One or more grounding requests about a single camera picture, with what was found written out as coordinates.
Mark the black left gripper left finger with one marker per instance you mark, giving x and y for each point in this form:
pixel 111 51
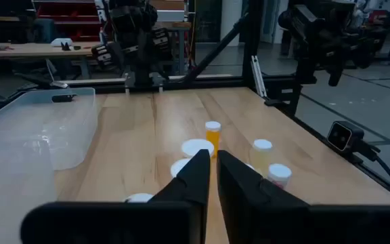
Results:
pixel 168 220

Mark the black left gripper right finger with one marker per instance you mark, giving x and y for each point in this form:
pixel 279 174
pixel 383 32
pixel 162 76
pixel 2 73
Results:
pixel 256 210

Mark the clear blue bottle pink pills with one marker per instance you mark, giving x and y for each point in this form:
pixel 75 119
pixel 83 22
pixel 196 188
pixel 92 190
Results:
pixel 279 172

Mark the pale yellow bottle white pills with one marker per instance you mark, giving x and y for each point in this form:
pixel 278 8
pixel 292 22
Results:
pixel 262 157

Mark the large orange bottle red mark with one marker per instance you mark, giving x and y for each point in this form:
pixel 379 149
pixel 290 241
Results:
pixel 195 145

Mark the small orange pill bottle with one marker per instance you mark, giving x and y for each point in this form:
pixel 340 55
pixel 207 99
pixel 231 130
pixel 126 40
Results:
pixel 213 140

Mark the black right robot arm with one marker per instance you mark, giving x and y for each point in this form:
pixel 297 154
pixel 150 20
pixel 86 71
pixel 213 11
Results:
pixel 143 72

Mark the clear plastic bin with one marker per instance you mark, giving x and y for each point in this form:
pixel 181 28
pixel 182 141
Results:
pixel 63 122
pixel 12 176

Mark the red storage shelf rack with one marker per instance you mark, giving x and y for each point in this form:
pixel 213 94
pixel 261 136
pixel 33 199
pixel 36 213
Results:
pixel 76 20

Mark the small white box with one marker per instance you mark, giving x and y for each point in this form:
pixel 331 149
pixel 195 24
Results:
pixel 61 42

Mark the dark office chair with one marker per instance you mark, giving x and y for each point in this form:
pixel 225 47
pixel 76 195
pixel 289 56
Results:
pixel 44 30

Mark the black device white stripe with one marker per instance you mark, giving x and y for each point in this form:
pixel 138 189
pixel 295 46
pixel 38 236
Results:
pixel 63 98

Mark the wooden workbench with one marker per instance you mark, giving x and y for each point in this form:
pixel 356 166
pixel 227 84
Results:
pixel 29 50

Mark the black table-level camera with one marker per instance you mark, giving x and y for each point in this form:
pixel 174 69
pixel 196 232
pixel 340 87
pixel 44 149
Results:
pixel 342 135

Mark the silver perforated metal bracket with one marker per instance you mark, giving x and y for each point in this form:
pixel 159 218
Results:
pixel 258 78

